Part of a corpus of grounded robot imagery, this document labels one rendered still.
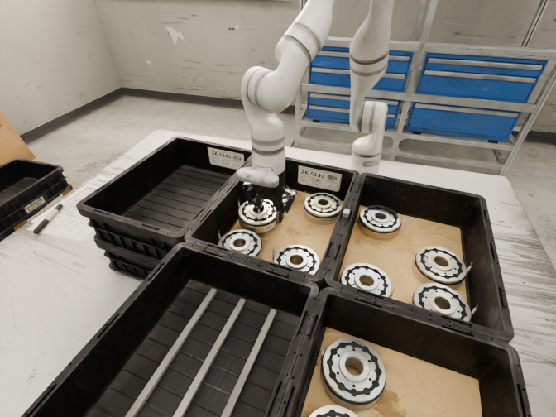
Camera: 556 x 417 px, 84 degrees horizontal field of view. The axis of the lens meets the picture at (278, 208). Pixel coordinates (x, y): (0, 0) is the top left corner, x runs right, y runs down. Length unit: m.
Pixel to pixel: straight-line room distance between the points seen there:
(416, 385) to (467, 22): 3.11
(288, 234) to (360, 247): 0.18
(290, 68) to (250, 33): 3.01
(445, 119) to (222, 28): 2.34
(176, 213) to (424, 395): 0.69
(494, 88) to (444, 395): 2.30
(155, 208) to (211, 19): 3.00
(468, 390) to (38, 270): 1.05
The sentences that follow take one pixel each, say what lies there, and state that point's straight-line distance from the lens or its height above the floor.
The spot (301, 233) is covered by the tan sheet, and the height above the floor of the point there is 0.83.
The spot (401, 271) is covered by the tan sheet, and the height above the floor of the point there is 0.83.
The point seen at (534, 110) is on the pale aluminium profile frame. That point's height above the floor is 0.57.
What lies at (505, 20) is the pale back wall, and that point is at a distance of 3.49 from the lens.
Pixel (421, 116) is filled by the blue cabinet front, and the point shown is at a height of 0.45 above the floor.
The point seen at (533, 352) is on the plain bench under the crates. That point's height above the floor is 0.70.
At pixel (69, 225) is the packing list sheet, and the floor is 0.70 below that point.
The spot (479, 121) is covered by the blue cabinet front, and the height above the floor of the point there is 0.45.
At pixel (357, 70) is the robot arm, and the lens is 0.85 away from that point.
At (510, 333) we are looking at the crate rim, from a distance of 0.62.
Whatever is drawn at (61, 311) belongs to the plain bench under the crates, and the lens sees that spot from 0.96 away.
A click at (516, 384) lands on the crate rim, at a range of 0.58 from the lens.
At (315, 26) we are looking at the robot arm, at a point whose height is 1.28.
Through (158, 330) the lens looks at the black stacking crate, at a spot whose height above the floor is 0.83.
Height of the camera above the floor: 1.38
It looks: 39 degrees down
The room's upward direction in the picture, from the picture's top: straight up
